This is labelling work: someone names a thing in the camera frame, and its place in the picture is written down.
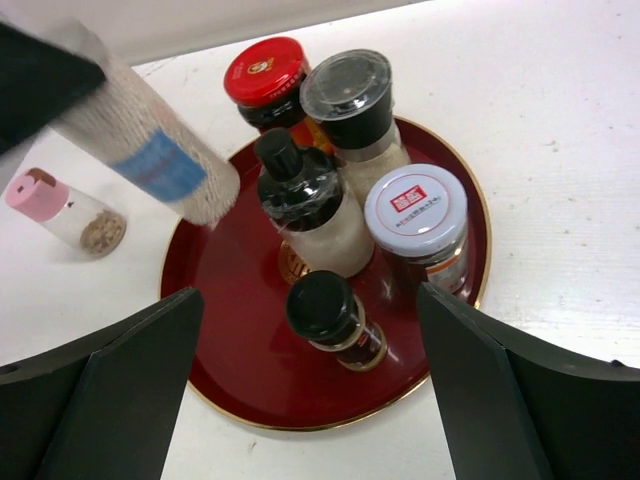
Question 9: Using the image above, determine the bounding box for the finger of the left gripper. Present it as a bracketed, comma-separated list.
[1, 22, 106, 154]

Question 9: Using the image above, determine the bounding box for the black lid pepper shaker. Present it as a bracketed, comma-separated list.
[285, 270, 388, 372]

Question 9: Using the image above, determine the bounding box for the pink lid spice bottle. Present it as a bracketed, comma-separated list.
[5, 168, 127, 258]

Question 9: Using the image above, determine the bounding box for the clear lid white shaker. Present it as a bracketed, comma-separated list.
[300, 49, 411, 205]

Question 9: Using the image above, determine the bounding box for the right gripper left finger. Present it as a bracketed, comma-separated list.
[1, 288, 204, 479]

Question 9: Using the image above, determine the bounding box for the black knob white grinder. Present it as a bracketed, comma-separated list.
[254, 128, 374, 278]

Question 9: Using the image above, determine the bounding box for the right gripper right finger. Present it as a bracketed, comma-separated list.
[416, 283, 639, 479]

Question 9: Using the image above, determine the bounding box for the red lid chili sauce jar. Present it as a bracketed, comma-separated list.
[223, 36, 333, 154]

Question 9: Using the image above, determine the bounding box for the white lid spice jar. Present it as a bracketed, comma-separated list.
[364, 164, 469, 295]

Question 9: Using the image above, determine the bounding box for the silver lid blue label bottle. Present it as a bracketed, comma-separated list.
[42, 20, 240, 227]

